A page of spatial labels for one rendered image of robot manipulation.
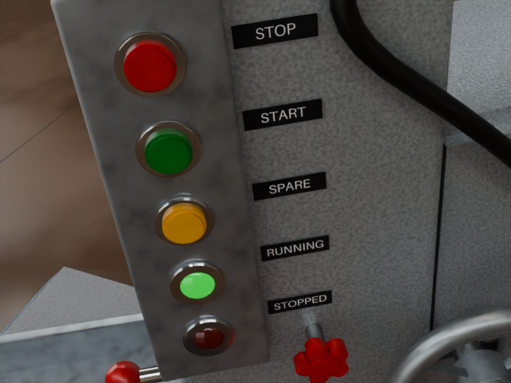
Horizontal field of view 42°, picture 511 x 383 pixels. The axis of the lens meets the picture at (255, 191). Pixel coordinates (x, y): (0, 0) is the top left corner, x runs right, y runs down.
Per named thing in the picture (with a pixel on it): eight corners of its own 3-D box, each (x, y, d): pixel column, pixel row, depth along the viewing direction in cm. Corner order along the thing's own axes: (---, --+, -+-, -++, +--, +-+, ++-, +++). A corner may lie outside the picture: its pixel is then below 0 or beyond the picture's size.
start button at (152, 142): (195, 161, 38) (187, 121, 36) (196, 172, 37) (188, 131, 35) (149, 169, 38) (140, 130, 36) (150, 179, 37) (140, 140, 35)
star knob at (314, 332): (335, 337, 51) (333, 301, 49) (350, 382, 48) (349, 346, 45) (287, 346, 51) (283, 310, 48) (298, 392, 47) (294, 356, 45)
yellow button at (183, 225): (207, 231, 41) (201, 197, 39) (210, 242, 40) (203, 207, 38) (166, 238, 41) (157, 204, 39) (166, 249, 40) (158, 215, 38)
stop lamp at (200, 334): (226, 337, 47) (222, 314, 46) (229, 352, 46) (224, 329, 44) (193, 343, 47) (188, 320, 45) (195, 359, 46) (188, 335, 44)
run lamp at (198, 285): (217, 285, 44) (212, 258, 43) (219, 300, 43) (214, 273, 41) (181, 292, 44) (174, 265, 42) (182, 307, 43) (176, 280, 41)
